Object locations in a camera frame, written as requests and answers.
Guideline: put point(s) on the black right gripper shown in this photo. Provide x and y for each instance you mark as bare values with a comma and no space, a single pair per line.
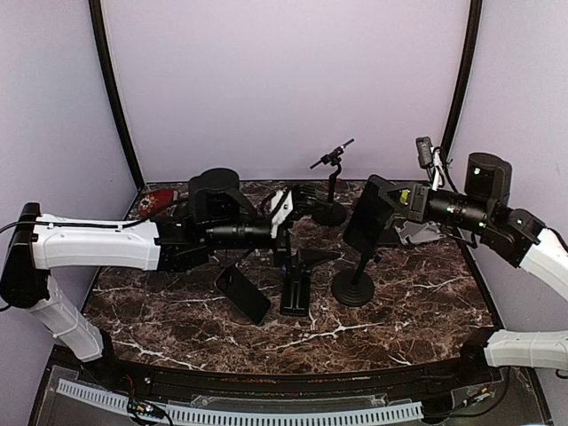
419,198

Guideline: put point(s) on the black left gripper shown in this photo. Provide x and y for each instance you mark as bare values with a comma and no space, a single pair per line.
295,194

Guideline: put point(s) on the dark phone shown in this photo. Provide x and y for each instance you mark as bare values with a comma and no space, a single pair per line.
369,217

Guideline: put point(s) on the grey small phone stand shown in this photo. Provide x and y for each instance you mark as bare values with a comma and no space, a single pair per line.
411,233

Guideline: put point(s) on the black phone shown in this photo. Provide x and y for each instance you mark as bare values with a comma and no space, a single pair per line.
243,294

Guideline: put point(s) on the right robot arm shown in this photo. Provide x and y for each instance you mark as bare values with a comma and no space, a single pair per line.
516,235

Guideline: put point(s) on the black rear gooseneck phone stand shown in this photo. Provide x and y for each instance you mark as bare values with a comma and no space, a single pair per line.
335,214

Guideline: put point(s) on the black front tripod phone stand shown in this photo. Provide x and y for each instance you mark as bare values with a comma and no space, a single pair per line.
353,287

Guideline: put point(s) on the lime green plastic bowl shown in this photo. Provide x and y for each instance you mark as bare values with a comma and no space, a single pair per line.
404,196

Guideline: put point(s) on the red patterned round plate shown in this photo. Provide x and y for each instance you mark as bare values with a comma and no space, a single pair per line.
150,202

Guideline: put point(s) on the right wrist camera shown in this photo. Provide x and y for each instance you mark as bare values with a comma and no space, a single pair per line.
424,149

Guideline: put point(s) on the white cable duct strip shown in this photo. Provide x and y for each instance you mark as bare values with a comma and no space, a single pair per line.
236,412

